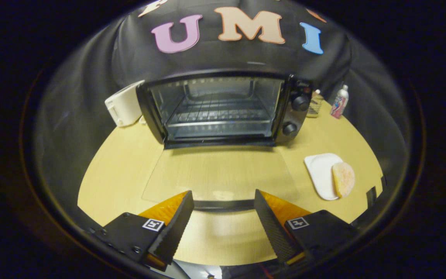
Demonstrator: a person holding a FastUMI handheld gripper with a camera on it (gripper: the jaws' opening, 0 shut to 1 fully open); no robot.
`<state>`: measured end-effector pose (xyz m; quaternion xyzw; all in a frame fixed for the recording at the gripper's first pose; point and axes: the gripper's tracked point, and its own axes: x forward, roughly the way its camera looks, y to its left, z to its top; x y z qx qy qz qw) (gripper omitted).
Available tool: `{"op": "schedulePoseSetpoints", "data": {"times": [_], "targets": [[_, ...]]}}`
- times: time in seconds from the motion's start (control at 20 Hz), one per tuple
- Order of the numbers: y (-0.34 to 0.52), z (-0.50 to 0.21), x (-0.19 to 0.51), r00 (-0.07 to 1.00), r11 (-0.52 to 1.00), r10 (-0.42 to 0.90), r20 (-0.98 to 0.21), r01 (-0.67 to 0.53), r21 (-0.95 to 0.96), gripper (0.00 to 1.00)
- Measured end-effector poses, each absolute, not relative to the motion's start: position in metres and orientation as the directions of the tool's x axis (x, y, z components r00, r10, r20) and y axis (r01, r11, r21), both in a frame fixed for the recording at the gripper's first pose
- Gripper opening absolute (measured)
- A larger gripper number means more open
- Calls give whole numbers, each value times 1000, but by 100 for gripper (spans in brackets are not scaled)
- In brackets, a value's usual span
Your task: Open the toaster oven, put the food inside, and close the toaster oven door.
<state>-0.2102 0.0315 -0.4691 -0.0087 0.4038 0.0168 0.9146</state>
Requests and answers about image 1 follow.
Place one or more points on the black backdrop cloth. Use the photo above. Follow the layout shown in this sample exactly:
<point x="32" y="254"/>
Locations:
<point x="91" y="77"/>

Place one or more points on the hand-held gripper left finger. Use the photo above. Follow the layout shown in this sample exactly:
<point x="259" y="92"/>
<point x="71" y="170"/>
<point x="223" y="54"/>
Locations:
<point x="176" y="228"/>

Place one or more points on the black toaster oven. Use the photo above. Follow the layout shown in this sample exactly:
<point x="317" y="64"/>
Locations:
<point x="294" y="116"/>

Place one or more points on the white plastic plate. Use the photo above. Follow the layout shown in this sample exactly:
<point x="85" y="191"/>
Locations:
<point x="319" y="170"/>

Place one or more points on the white bread toaster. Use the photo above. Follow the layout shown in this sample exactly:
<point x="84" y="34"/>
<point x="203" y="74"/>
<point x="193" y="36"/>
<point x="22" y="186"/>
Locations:
<point x="124" y="102"/>

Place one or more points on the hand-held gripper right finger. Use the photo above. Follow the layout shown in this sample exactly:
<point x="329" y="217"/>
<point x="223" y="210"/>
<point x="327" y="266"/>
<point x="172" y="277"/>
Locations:
<point x="271" y="228"/>

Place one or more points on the round sugared bread bun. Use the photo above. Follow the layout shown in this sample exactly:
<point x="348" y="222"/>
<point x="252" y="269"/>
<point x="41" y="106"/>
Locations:
<point x="343" y="179"/>

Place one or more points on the metal oven rack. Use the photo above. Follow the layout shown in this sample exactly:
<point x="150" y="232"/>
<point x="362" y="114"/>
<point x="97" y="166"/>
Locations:
<point x="219" y="114"/>

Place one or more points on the black table edge clamp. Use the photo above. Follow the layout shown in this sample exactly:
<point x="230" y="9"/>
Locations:
<point x="372" y="195"/>

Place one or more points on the clear glass holder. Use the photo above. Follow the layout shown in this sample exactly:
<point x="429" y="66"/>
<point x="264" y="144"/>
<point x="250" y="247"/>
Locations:
<point x="315" y="104"/>

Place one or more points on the glass toaster oven door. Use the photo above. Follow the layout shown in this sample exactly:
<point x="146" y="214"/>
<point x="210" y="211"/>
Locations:
<point x="223" y="174"/>

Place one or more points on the white pink spray bottle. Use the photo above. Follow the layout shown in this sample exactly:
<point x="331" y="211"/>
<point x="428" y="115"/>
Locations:
<point x="340" y="102"/>

